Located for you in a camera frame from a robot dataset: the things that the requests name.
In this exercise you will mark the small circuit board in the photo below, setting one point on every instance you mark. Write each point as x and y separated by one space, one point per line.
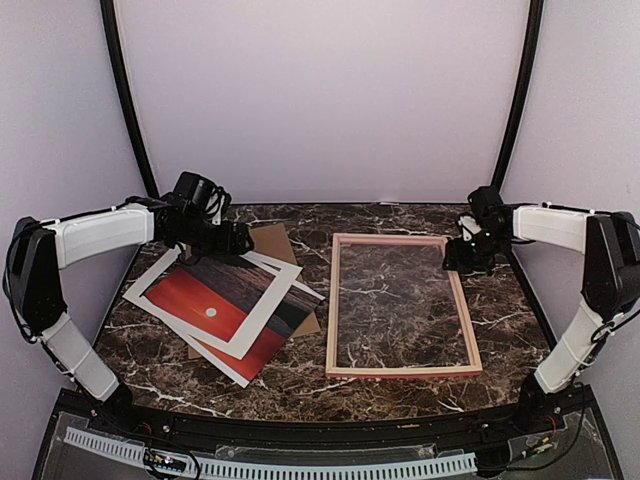
156 460

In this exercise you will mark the left black corner post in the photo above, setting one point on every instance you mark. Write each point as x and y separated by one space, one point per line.
120 76

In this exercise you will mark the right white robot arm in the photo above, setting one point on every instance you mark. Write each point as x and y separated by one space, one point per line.
609 244

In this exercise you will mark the light wooden picture frame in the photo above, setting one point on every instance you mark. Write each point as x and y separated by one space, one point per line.
332 320

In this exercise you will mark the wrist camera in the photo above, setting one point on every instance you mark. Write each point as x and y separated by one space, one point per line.
217 206
468 227

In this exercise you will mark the red sunset photo print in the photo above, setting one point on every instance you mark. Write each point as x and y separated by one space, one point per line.
237 311

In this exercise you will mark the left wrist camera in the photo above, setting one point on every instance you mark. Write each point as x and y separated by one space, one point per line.
217 206

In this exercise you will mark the black front rail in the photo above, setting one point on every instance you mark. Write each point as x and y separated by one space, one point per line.
570 441

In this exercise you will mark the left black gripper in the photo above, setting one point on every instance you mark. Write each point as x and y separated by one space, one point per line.
226 247

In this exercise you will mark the right black corner post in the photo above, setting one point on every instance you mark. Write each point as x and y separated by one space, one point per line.
523 79

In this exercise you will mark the white photo mat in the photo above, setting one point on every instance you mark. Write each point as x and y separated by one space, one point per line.
145 290

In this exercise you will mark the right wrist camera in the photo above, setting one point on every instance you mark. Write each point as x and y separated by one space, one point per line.
468 227

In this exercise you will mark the grey slotted cable duct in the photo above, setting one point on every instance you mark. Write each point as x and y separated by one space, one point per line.
130 453

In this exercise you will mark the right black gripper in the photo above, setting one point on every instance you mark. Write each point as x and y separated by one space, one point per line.
457 257

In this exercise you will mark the black corner post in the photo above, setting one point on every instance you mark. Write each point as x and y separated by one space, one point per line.
523 79
120 76

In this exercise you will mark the clear acrylic sheet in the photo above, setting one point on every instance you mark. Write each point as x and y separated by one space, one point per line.
400 305

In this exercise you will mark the brown cardboard backing board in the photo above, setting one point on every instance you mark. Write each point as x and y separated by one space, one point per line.
275 242

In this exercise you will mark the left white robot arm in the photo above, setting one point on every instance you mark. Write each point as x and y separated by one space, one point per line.
191 214

